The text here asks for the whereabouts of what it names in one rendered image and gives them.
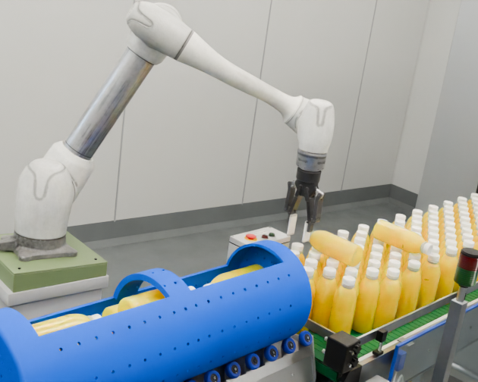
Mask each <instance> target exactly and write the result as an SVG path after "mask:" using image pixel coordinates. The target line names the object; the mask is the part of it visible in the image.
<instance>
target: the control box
mask: <svg viewBox="0 0 478 382"><path fill-rule="evenodd" d="M264 231H265V232H264ZM266 231H267V232H266ZM260 232H261V233H260ZM270 232H273V233H274V234H275V236H269V233H270ZM249 233H251V234H254V235H256V239H253V240H249V239H248V238H247V237H246V234H249ZM263 234H267V235H268V238H262V235H263ZM290 238H291V236H288V235H287V234H285V233H282V232H281V231H278V230H276V229H274V228H272V227H265V228H262V229H258V230H253V231H250V232H246V233H240V234H237V235H233V236H230V240H229V247H228V257H227V261H228V259H229V257H230V256H231V254H232V253H233V252H234V251H235V250H236V249H237V248H239V247H241V246H243V245H246V244H249V243H254V242H257V241H260V240H272V241H276V242H278V243H281V244H282V245H284V246H286V247H289V242H290Z"/></svg>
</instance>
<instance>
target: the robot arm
mask: <svg viewBox="0 0 478 382"><path fill-rule="evenodd" d="M126 21H127V25H128V26H129V28H130V29H131V32H130V34H129V36H128V38H127V48H126V49H125V50H124V52H123V54H122V55H121V57H120V58H119V59H118V61H117V63H116V65H115V66H114V67H113V69H112V71H111V72H110V74H109V75H108V76H107V78H106V79H105V81H104V83H103V84H102V85H101V87H100V88H99V90H98V92H97V93H96V95H95V96H94V98H93V100H92V101H91V103H90V104H89V105H88V107H87V108H86V110H85V112H84V113H83V114H82V116H81V117H80V119H79V121H78V122H77V124H76V125H75V127H74V129H73V130H72V131H71V133H70V134H69V136H68V137H67V139H66V140H63V141H59V142H56V143H54V144H53V145H52V147H51V148H50V149H49V150H48V152H47V153H46V155H45V156H44V157H43V158H38V159H36V160H33V161H32V162H30V163H29V164H28V165H27V166H26V167H25V168H24V170H23V171H22V173H21V175H20V177H19V180H18V184H17V192H16V199H15V208H14V235H4V236H2V237H1V240H0V250H4V251H13V252H14V254H15V255H16V256H17V257H18V260H19V261H32V260H39V259H47V258H62V257H77V250H76V249H73V248H72V247H70V246H69V245H68V244H67V243H66V232H67V226H68V220H69V215H70V213H71V207H72V204H73V202H74V201H75V200H76V198H77V197H78V195H79V193H80V191H81V190H82V189H83V187H84V185H85V184H86V182H87V181H88V179H89V177H90V175H91V173H92V172H93V170H94V163H93V158H92V157H93V155H94V154H95V152H96V150H97V149H98V148H99V147H100V145H101V144H102V142H103V140H104V139H105V138H106V136H107V135H108V133H109V131H110V130H111V128H112V127H113V126H114V124H115V122H116V121H117V119H118V118H119V117H120V115H121V113H122V112H123V110H124V109H125V108H126V106H127V104H128V103H129V101H130V100H131V99H132V97H133V96H134V94H135V92H136V91H137V90H138V88H139V87H140V85H141V84H142V82H143V81H144V80H145V78H146V76H147V75H148V73H149V72H150V71H151V69H152V68H153V66H154V65H157V64H160V63H162V62H163V61H164V60H165V58H166V57H167V56H168V57H170V58H173V59H175V60H176V61H179V62H181V63H183V64H186V65H189V66H191V67H194V68H196V69H197V70H201V71H202V72H204V73H206V74H208V75H210V76H212V77H214V78H216V79H218V80H220V81H222V82H223V83H226V84H228V85H229V86H232V87H234V88H235V89H239V90H240V91H242V92H245V93H246V94H249V95H251V96H253V97H255V98H257V99H260V100H262V101H264V102H265V103H267V104H269V105H271V106H272V107H273V108H275V109H276V110H277V111H279V112H280V113H281V115H282V117H283V122H284V123H285V124H287V125H288V126H289V127H290V128H291V129H292V130H293V131H294V132H295V133H297V138H298V144H299V145H298V150H297V160H296V165H297V166H298V168H297V174H296V178H297V179H296V180H295V181H294V180H292V181H288V192H287V196H286V200H285V207H284V210H285V211H287V212H288V232H287V235H288V236H290V235H293V234H294V231H295V226H296V221H297V214H295V213H297V212H296V210H297V208H298V205H299V204H300V201H301V199H302V197H303V196H304V197H305V201H306V202H307V221H305V225H304V229H303V238H302V243H304V242H307V241H309V240H310V232H312V231H313V225H314V223H316V222H320V218H321V212H322V202H323V199H324V197H325V193H324V192H323V193H322V192H321V191H320V190H319V187H318V184H319V181H320V177H321V170H323V169H324V168H325V160H326V156H327V151H328V149H329V146H330V144H331V141H332V136H333V132H334V126H335V111H334V107H333V104H332V103H331V102H328V101H326V100H323V99H311V100H309V99H306V98H304V97H303V96H301V95H300V96H297V97H292V96H289V95H287V94H285V93H283V92H281V91H279V90H278V89H276V88H274V87H272V86H270V85H269V84H267V83H265V82H263V81H262V80H260V79H258V78H256V77H255V76H253V75H251V74H249V73H248V72H246V71H245V70H242V69H240V68H239V67H237V66H236V65H234V64H232V63H231V62H230V61H228V60H226V59H225V58H223V57H222V56H221V55H220V54H219V53H217V52H216V51H215V50H214V49H212V48H211V47H210V46H209V45H208V44H207V43H206V42H205V41H204V40H203V39H201V38H200V37H199V36H198V35H197V34H196V33H195V32H194V31H193V30H192V29H191V28H189V27H188V26H187V25H186V24H185V23H184V22H183V19H182V17H181V15H180V13H179V12H178V10H177V9H176V8H174V7H173V6H171V5H169V4H166V3H162V2H158V3H154V4H153V3H151V2H143V1H139V2H135V3H134V5H133V6H132V7H131V9H130V10H129V12H128V14H127V17H126ZM296 188H297V191H296V192H295V190H296ZM315 194H316V200H315ZM310 197H311V198H310ZM314 200H315V204H314Z"/></svg>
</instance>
